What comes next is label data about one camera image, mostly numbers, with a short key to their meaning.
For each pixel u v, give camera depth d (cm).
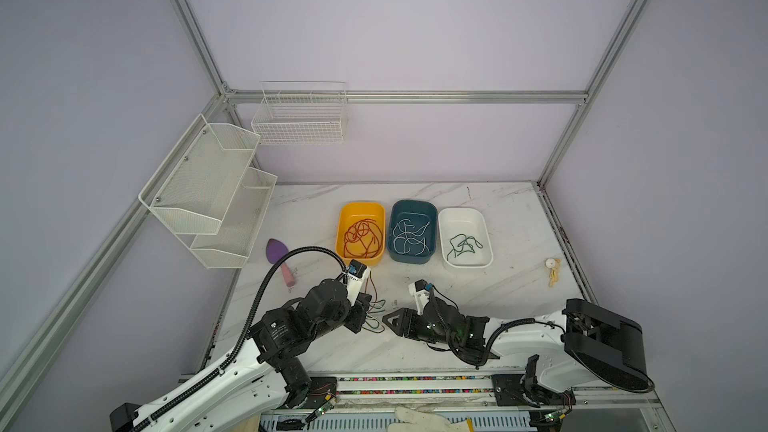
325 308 51
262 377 61
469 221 107
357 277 61
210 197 85
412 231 103
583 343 43
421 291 74
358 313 62
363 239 104
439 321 59
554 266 95
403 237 102
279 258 98
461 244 101
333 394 73
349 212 106
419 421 70
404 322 71
